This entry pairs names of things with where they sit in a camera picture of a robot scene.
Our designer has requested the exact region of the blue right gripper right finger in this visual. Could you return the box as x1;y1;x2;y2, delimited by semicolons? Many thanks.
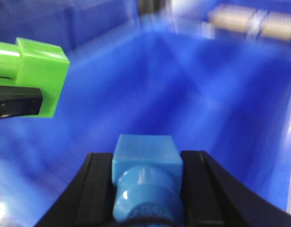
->
111;134;184;224

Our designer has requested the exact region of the green right gripper left finger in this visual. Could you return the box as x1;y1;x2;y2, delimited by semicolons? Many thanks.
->
0;37;70;117

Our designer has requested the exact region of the blue plastic bin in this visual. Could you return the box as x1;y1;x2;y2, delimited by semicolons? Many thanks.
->
0;0;291;224

